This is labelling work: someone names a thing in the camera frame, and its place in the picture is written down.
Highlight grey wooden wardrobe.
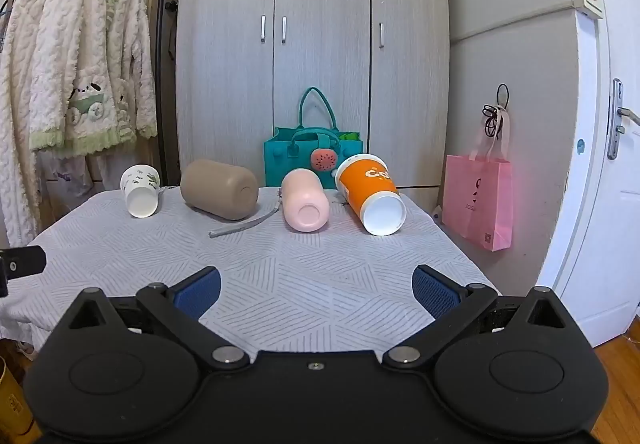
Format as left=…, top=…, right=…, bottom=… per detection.
left=176, top=0, right=449, bottom=210

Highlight pink cup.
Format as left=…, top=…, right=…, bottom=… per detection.
left=281, top=168, right=330, bottom=233

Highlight tan brown cup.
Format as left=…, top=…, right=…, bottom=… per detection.
left=180, top=159, right=258, bottom=221

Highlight white floral paper cup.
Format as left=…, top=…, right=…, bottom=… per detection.
left=120, top=164, right=160, bottom=219

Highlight black cables on hook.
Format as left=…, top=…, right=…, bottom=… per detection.
left=482, top=82, right=511, bottom=140

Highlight white door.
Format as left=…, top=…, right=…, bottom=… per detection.
left=537, top=0, right=639, bottom=346

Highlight white fluffy robe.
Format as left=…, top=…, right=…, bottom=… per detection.
left=1, top=0, right=46, bottom=247

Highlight pink paper shopping bag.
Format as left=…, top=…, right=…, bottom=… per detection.
left=442, top=105, right=514, bottom=253

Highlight teal felt tote bag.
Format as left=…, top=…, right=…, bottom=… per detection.
left=262, top=87, right=363, bottom=190

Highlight silver door handle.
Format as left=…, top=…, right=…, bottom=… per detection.
left=606, top=78, right=640, bottom=160

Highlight orange white paper cup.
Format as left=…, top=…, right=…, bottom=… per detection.
left=334, top=154, right=407, bottom=236

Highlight grey strap on table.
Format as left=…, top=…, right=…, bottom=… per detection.
left=207, top=201, right=283, bottom=240

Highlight grey patterned tablecloth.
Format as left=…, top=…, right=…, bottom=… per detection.
left=1, top=189, right=484, bottom=354

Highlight cream green trimmed pajama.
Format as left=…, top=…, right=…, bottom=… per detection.
left=29, top=0, right=157, bottom=157

